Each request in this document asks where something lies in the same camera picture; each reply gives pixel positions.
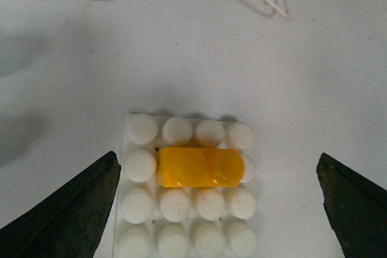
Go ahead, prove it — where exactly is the yellow two-stud block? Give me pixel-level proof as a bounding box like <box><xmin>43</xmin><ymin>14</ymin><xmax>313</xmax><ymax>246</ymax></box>
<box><xmin>157</xmin><ymin>147</ymin><xmax>245</xmax><ymax>188</ymax></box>

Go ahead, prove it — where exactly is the white studded base plate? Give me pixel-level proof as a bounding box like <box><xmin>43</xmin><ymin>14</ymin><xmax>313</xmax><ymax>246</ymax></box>
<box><xmin>114</xmin><ymin>114</ymin><xmax>258</xmax><ymax>257</ymax></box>

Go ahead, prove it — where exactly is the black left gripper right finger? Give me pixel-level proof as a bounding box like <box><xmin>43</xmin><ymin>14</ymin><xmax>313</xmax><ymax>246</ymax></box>
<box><xmin>316</xmin><ymin>153</ymin><xmax>386</xmax><ymax>257</ymax></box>

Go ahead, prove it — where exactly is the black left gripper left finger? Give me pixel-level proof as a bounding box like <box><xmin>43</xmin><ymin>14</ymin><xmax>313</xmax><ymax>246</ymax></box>
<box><xmin>1</xmin><ymin>151</ymin><xmax>121</xmax><ymax>257</ymax></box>

